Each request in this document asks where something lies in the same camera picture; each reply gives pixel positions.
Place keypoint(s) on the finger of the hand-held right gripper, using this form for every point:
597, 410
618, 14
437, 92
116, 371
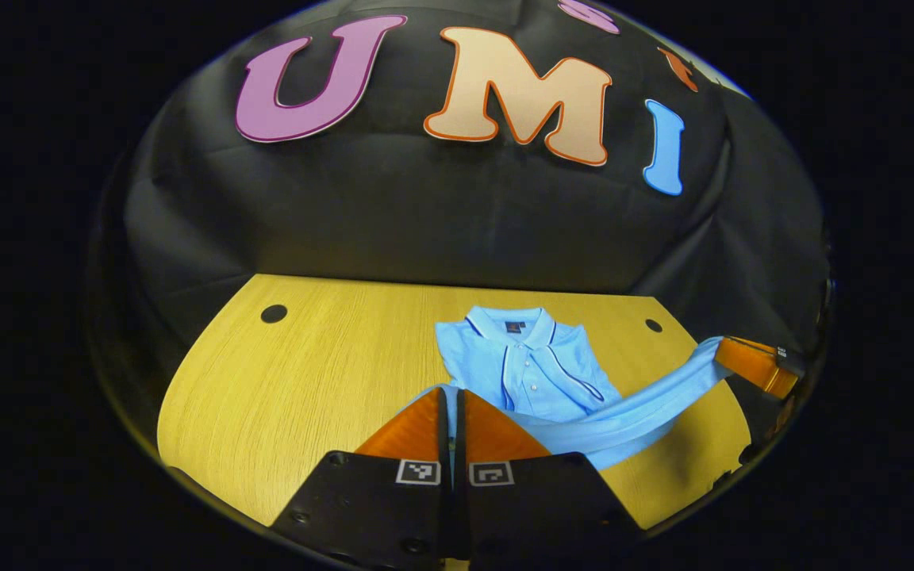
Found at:
754, 365

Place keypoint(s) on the light blue T-shirt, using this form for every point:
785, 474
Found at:
536, 373

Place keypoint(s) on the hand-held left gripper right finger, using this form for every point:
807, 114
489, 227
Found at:
536, 515

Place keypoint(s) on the black backdrop cloth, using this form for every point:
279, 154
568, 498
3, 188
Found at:
425, 222

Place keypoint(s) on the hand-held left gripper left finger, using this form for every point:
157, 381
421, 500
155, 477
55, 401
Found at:
378, 515

